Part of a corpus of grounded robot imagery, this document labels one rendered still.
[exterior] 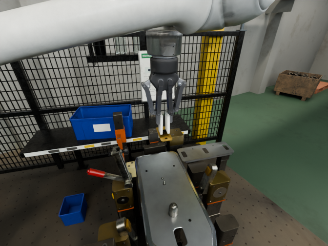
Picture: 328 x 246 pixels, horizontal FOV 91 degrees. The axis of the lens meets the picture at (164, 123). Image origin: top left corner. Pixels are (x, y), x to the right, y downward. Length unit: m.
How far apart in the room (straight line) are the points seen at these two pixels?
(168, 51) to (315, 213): 2.16
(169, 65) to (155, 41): 0.06
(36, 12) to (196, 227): 0.63
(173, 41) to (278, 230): 0.99
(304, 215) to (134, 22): 2.20
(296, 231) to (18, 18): 1.21
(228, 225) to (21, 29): 0.69
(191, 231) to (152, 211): 0.14
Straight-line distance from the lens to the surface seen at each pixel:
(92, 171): 0.61
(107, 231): 0.56
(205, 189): 0.70
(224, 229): 0.66
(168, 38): 0.41
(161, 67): 0.43
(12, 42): 0.31
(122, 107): 1.02
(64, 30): 0.27
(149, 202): 0.67
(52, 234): 1.09
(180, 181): 0.73
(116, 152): 0.55
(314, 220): 2.27
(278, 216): 1.16
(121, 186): 0.66
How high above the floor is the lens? 1.55
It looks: 30 degrees down
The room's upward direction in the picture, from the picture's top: straight up
